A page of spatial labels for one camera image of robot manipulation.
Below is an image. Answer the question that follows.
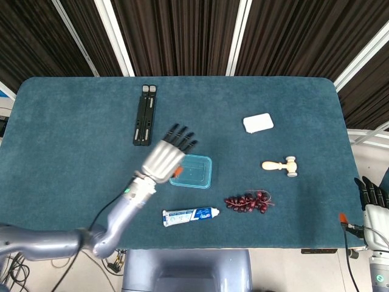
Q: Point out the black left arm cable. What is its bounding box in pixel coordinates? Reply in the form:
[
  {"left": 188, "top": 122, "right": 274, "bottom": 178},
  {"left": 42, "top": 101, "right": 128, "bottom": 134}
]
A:
[{"left": 51, "top": 194, "right": 128, "bottom": 292}]

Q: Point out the wide white frame post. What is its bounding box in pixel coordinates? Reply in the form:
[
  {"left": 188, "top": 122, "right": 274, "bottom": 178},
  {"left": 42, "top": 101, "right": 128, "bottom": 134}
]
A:
[{"left": 94, "top": 0, "right": 136, "bottom": 77}]

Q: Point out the thin grey frame post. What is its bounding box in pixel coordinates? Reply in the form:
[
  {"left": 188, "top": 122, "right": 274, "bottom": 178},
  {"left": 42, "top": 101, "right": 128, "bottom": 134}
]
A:
[{"left": 51, "top": 0, "right": 100, "bottom": 77}]

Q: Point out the black right hand cable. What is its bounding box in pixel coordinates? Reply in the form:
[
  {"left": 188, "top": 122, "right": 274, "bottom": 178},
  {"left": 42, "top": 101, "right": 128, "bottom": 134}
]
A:
[{"left": 340, "top": 224, "right": 362, "bottom": 292}]

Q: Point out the teal plastic container lid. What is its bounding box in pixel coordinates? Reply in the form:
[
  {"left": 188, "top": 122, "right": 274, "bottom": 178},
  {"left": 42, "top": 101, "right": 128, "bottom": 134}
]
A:
[{"left": 168, "top": 154, "right": 213, "bottom": 190}]

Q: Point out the white frame rail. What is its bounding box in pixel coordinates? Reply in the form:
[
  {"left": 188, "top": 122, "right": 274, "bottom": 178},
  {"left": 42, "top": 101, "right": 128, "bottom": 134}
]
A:
[{"left": 346, "top": 121, "right": 389, "bottom": 150}]

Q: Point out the dark brown curtain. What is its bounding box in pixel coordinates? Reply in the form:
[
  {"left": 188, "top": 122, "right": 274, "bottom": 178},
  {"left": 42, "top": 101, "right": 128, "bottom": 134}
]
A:
[{"left": 0, "top": 0, "right": 389, "bottom": 131}]

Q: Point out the black floor cable bundle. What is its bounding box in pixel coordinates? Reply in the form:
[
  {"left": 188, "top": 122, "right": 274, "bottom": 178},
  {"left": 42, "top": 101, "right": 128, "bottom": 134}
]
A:
[{"left": 0, "top": 252, "right": 33, "bottom": 292}]

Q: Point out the black metal bracket plate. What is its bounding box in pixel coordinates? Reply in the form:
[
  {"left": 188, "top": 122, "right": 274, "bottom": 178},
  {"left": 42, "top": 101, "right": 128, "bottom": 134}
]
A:
[{"left": 300, "top": 248, "right": 338, "bottom": 255}]

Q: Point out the black floor plug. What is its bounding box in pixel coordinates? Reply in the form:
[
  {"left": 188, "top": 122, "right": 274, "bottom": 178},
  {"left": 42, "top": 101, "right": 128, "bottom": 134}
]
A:
[{"left": 106, "top": 249, "right": 127, "bottom": 274}]

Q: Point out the blue-green table cloth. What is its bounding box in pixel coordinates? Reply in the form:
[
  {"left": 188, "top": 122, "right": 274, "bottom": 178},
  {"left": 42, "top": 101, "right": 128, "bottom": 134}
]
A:
[{"left": 0, "top": 75, "right": 362, "bottom": 251}]

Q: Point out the black folding stand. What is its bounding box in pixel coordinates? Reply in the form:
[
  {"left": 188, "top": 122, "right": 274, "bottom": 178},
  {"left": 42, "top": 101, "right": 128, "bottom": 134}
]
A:
[{"left": 132, "top": 85, "right": 158, "bottom": 147}]

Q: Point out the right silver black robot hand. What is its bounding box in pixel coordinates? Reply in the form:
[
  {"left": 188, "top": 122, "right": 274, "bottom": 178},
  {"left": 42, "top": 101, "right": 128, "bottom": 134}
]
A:
[{"left": 339, "top": 176, "right": 389, "bottom": 251}]

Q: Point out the red grape bunch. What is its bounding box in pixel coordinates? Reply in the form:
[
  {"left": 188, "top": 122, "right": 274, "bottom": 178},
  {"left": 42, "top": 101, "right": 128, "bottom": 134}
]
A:
[{"left": 224, "top": 190, "right": 276, "bottom": 215}]

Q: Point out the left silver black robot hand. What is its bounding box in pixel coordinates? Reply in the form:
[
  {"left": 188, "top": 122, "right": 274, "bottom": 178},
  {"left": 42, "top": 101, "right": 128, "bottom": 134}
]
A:
[{"left": 141, "top": 123, "right": 199, "bottom": 184}]

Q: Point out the wooden toy hammer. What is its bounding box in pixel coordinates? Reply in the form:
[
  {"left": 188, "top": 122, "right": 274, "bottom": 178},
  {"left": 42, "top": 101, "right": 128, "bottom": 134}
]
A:
[{"left": 261, "top": 156, "right": 300, "bottom": 178}]

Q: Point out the blue-grey robot torso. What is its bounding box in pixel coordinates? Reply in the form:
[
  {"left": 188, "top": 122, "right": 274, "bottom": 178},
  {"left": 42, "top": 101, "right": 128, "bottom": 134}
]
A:
[{"left": 121, "top": 249, "right": 253, "bottom": 292}]

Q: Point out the white blue toothpaste tube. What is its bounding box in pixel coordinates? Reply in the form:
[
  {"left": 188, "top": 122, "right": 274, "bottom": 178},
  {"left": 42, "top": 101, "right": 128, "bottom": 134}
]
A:
[{"left": 162, "top": 207, "right": 221, "bottom": 228}]

